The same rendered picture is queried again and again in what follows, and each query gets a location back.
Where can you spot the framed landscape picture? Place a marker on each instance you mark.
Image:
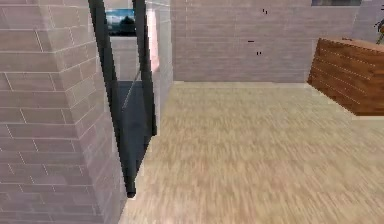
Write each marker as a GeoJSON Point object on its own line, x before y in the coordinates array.
{"type": "Point", "coordinates": [121, 22]}

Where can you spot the house plant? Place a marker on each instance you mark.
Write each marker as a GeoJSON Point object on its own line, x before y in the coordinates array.
{"type": "Point", "coordinates": [380, 30]}

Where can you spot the dark window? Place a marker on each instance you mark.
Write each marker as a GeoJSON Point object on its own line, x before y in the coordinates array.
{"type": "Point", "coordinates": [336, 2]}

